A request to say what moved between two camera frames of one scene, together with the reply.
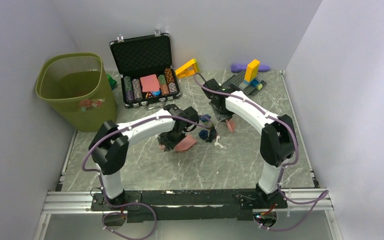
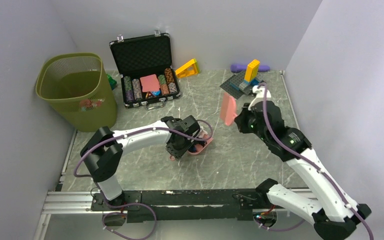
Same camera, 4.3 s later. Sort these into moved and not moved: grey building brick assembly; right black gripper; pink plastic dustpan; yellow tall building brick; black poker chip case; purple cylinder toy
Moved: pink plastic dustpan; right black gripper
Not moved: yellow tall building brick; black poker chip case; purple cylinder toy; grey building brick assembly
